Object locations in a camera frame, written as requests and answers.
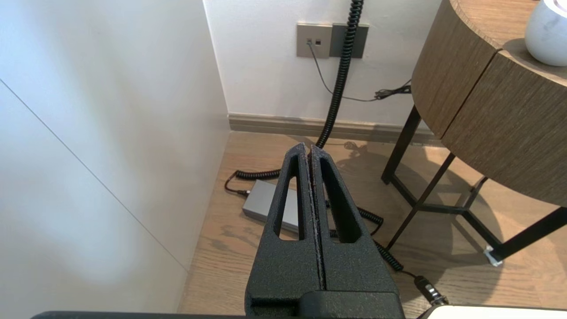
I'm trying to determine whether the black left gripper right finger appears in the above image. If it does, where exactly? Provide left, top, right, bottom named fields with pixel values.
left=309, top=144, right=401, bottom=293

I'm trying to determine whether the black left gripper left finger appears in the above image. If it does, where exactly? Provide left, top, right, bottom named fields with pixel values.
left=245, top=143, right=326, bottom=307

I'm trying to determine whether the white round puck speaker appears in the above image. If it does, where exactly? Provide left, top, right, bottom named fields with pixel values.
left=524, top=0, right=567, bottom=67

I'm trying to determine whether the grey power adapter brick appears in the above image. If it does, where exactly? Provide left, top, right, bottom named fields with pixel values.
left=242, top=179, right=303, bottom=234

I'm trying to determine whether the grey baseboard strip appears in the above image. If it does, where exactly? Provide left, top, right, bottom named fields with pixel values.
left=228, top=113, right=443, bottom=147

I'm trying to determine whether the white robot chassis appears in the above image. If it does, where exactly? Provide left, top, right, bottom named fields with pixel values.
left=420, top=305, right=567, bottom=319

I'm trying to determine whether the thin black phone wire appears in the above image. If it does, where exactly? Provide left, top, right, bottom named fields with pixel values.
left=307, top=40, right=412, bottom=102

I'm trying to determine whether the black coiled power cable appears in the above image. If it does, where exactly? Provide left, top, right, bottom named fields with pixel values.
left=224, top=0, right=365, bottom=196

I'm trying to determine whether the dark wall outlet plate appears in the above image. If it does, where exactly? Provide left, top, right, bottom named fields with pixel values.
left=330, top=23, right=369, bottom=59

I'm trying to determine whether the beige wall data outlet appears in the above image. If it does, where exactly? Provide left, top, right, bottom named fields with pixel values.
left=296, top=23, right=333, bottom=59

